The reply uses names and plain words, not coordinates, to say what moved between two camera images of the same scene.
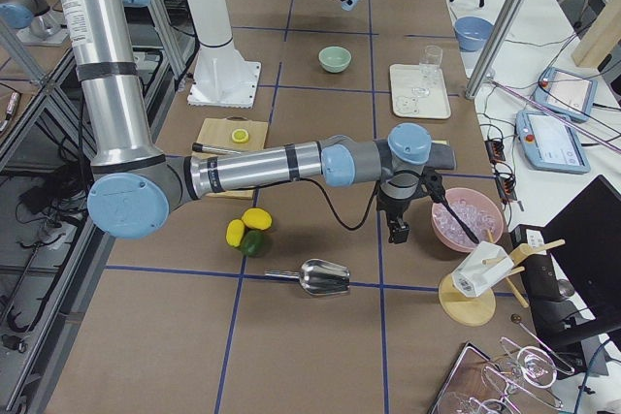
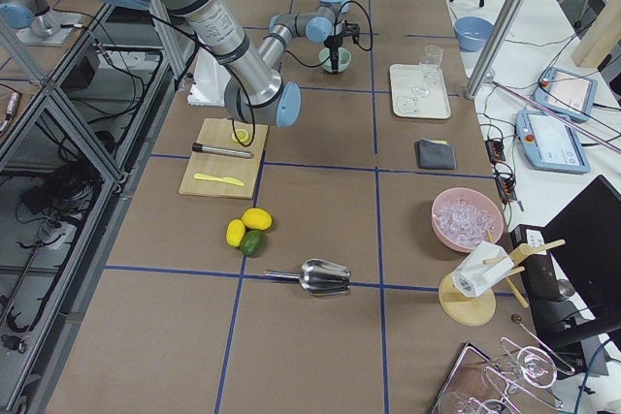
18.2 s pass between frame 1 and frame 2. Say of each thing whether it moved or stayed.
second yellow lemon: stayed
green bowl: stayed
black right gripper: moved
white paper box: stayed
